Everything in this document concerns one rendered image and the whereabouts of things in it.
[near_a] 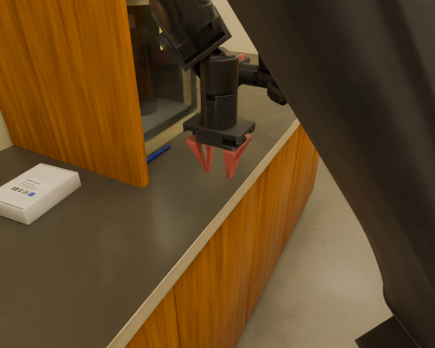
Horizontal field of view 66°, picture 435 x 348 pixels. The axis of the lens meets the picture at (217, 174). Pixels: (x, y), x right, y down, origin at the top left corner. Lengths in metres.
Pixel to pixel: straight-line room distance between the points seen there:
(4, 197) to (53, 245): 0.18
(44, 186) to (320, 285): 1.44
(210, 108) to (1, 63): 0.66
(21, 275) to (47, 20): 0.51
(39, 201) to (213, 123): 0.45
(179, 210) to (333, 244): 1.49
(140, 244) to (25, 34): 0.54
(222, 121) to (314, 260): 1.56
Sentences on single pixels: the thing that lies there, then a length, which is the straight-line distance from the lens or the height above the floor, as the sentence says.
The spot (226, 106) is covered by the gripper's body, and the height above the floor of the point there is 1.22.
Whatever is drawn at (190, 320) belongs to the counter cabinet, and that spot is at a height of 0.66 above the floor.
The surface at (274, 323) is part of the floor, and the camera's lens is 1.70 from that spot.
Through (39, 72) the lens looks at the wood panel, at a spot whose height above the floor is 1.18.
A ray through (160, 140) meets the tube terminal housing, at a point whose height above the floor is 0.96.
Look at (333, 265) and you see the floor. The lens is 2.00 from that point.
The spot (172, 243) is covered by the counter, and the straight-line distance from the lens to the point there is 0.67.
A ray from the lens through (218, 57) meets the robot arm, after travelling 0.49.
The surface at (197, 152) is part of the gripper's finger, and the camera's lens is 0.55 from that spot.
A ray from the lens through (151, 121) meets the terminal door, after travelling 0.93.
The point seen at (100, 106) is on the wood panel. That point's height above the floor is 1.13.
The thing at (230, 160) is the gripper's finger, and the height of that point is 1.14.
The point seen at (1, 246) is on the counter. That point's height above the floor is 0.94.
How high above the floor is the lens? 1.40
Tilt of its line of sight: 32 degrees down
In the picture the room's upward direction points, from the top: straight up
